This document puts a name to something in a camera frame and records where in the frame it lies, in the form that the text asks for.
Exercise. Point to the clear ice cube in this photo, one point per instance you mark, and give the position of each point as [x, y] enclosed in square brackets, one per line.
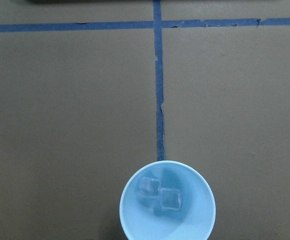
[171, 199]
[148, 190]

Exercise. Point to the light blue plastic cup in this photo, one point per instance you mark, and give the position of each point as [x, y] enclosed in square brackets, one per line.
[194, 221]

